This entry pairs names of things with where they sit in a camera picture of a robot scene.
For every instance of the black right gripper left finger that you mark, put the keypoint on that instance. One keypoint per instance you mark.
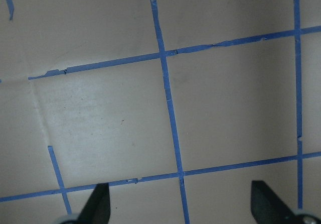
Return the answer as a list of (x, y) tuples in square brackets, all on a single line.
[(97, 208)]

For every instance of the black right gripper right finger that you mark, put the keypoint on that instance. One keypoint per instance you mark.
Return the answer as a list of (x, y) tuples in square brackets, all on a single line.
[(267, 207)]

